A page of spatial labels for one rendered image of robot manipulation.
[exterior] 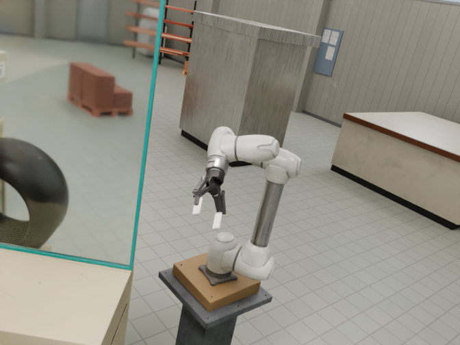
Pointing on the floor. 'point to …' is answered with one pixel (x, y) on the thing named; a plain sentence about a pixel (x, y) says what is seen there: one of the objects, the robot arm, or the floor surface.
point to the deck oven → (241, 78)
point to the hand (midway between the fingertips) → (206, 219)
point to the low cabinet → (404, 160)
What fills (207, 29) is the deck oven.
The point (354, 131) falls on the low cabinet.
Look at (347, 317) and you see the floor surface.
